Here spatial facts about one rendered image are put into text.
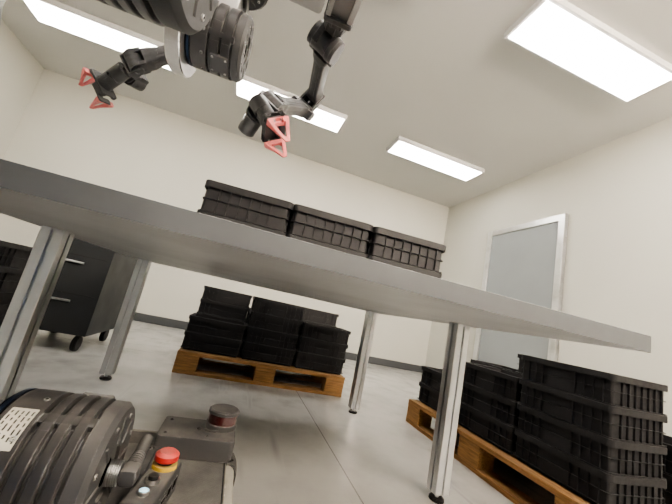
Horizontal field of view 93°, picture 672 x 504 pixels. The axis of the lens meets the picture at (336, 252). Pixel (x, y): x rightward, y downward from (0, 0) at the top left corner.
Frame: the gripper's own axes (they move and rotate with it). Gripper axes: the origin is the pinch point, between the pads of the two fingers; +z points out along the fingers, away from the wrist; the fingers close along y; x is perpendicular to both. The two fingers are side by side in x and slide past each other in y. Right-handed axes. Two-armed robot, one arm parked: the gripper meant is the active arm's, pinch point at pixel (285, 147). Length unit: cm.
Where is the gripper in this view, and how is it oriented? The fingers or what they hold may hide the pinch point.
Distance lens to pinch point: 100.1
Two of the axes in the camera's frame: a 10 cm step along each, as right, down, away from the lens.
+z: 4.9, 8.2, -2.8
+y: -2.8, 4.6, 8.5
